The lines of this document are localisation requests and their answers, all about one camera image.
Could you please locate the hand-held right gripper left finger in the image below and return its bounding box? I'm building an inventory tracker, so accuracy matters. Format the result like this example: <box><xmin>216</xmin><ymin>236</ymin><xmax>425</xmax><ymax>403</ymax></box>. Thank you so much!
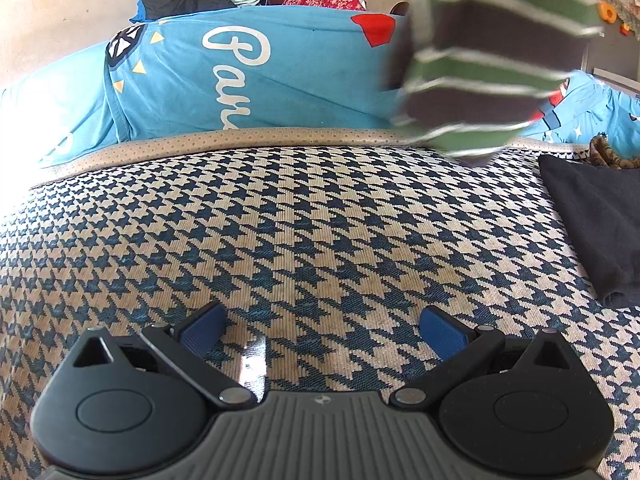
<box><xmin>73</xmin><ymin>301</ymin><xmax>257</xmax><ymax>409</ymax></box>

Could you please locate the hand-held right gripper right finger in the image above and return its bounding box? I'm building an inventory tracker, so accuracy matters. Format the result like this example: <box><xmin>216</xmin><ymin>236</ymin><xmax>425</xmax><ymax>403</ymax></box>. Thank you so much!
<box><xmin>390</xmin><ymin>305</ymin><xmax>576</xmax><ymax>408</ymax></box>

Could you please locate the green brown striped t-shirt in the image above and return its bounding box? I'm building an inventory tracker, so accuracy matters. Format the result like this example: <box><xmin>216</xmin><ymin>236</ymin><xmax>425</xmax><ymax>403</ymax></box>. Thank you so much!
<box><xmin>387</xmin><ymin>0</ymin><xmax>603</xmax><ymax>163</ymax></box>

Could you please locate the houndstooth woven mat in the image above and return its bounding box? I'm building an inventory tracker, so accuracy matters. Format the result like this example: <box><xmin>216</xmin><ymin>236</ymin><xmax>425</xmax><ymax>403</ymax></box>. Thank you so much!
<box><xmin>0</xmin><ymin>127</ymin><xmax>640</xmax><ymax>480</ymax></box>

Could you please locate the black folded cloth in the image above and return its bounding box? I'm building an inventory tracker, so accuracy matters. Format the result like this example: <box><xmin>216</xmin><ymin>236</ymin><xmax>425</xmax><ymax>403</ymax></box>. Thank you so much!
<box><xmin>537</xmin><ymin>152</ymin><xmax>640</xmax><ymax>308</ymax></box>

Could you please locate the blue printed quilt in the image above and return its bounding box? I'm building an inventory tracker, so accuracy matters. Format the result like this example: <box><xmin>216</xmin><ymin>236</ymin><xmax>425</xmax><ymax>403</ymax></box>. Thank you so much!
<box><xmin>0</xmin><ymin>4</ymin><xmax>640</xmax><ymax>168</ymax></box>

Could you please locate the grey refrigerator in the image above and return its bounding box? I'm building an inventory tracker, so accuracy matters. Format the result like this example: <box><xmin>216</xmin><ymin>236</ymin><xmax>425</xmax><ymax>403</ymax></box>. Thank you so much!
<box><xmin>585</xmin><ymin>0</ymin><xmax>640</xmax><ymax>93</ymax></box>

